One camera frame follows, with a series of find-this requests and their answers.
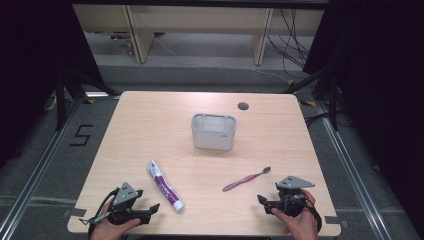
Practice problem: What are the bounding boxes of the person's left hand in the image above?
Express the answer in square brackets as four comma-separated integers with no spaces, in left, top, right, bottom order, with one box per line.
[89,199,142,240]

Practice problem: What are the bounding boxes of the grey plastic toothbrush holder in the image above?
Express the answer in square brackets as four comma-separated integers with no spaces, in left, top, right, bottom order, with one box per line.
[190,112,238,152]

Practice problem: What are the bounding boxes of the bundle of black hanging cables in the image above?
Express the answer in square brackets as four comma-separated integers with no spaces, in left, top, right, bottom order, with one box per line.
[265,8,312,80]

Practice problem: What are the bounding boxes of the dark curtain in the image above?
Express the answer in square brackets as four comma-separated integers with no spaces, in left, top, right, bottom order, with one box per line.
[301,0,424,231]
[0,0,105,170]

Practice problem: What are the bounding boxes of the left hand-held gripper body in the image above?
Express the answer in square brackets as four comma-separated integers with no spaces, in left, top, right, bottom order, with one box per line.
[79,181,152,226]

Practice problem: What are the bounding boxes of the grey tape patch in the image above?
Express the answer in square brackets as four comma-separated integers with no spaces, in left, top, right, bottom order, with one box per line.
[62,207,88,218]
[324,215,350,230]

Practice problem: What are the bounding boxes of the white and purple toothpaste tube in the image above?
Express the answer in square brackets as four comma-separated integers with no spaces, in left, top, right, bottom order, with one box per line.
[145,159,186,214]

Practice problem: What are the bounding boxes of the black metal stand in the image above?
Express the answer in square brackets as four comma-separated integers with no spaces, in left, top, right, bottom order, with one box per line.
[54,67,120,132]
[281,65,342,132]

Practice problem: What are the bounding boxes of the person's right hand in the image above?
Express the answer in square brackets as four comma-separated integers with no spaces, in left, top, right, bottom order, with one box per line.
[270,188,320,240]

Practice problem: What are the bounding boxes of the small red and green items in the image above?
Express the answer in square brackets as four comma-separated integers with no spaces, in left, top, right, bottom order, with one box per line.
[107,31,135,57]

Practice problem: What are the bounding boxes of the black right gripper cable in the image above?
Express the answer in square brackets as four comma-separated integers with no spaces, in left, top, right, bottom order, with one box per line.
[304,198,324,234]

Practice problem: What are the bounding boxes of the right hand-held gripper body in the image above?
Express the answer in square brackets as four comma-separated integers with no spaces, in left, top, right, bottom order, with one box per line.
[264,175,316,218]

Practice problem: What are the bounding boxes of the pink toothbrush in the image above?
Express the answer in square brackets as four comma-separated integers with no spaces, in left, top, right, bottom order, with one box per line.
[221,166,272,193]

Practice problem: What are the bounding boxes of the aluminium floor rail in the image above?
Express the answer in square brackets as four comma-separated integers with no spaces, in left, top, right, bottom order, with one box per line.
[0,95,85,240]
[315,99,392,240]

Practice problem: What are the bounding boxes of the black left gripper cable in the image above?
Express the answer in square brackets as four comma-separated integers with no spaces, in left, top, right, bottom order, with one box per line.
[87,187,121,240]

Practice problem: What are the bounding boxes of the black floor cable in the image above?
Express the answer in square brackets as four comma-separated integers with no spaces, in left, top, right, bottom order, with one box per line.
[304,111,332,129]

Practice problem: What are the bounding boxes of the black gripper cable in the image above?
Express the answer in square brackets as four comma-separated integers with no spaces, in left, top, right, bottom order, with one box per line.
[304,198,324,234]
[87,187,121,240]

